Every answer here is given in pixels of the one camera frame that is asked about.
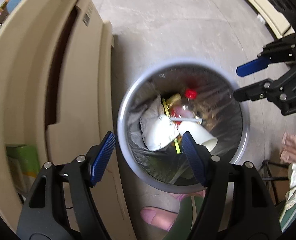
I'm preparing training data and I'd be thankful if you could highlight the pink cloth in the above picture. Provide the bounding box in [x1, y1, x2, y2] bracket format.
[280, 132, 296, 163]

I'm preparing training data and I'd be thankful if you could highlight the green trouser leg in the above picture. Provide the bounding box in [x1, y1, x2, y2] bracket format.
[162, 195, 206, 240]

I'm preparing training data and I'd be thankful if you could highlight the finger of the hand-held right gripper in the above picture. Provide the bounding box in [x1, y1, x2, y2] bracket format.
[234, 62, 296, 103]
[236, 35, 296, 78]

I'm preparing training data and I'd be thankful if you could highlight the round grey trash bin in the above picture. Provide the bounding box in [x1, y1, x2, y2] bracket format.
[117, 59, 251, 193]

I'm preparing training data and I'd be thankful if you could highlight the black metal stand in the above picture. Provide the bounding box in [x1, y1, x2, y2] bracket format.
[261, 159, 291, 202]

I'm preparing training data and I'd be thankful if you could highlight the white paper cup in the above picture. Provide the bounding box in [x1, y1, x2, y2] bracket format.
[144, 114, 180, 152]
[178, 122, 218, 153]

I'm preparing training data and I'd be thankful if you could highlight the plastic bottle with orange label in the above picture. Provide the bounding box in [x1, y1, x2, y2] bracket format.
[172, 87, 203, 125]

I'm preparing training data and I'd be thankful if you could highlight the flattened cardboard box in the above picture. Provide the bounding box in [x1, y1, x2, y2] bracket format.
[45, 0, 138, 240]

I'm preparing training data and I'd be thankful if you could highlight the cream cabinet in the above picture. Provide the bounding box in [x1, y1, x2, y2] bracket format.
[225, 0, 296, 40]

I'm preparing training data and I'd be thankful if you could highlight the white straw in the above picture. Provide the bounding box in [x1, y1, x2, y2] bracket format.
[169, 116, 203, 125]

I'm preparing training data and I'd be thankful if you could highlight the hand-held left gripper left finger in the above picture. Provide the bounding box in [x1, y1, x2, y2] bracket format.
[17, 131, 116, 240]

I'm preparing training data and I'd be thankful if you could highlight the green pen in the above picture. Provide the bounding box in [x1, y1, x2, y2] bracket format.
[162, 97, 181, 154]

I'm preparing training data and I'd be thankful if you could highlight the gold jar lid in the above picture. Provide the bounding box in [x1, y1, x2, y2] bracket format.
[166, 93, 183, 106]

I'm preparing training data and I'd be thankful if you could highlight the white tissue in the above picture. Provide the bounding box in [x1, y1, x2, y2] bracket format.
[127, 95, 164, 150]

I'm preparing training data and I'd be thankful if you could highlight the green box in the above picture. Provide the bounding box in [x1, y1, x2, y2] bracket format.
[6, 144, 41, 193]

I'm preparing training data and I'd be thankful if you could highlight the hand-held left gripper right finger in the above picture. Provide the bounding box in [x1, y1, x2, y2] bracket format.
[181, 131, 282, 240]

